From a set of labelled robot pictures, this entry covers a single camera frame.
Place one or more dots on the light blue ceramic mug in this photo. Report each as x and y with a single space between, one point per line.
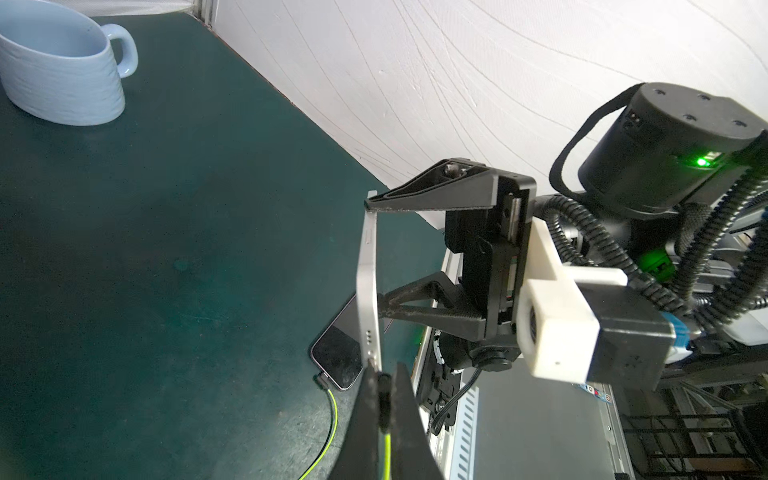
61 66

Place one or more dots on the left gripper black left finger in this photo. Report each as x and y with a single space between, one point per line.
358 457

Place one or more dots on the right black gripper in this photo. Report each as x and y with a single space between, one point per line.
478 315

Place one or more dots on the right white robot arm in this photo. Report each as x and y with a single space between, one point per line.
660 258

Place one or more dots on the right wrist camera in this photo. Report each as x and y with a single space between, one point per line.
579 324

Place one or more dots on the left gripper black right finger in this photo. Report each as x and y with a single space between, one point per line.
412 457

